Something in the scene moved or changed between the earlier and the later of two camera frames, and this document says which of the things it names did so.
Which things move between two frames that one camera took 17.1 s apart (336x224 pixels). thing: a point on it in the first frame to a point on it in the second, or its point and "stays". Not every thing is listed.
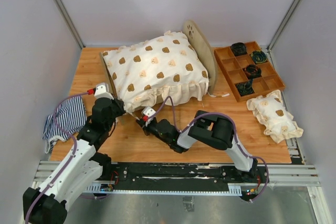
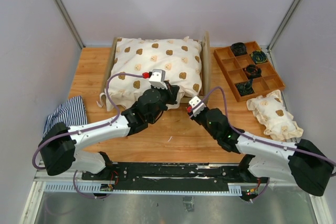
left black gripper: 119,104 to 172,92
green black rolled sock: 259,56 stays
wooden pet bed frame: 206,53 to 205,63
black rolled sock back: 239,49 stays
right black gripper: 142,124 to 196,118
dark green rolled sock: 245,87 stays
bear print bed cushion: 149,72 stays
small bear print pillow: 270,110 stays
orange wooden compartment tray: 248,71 stays
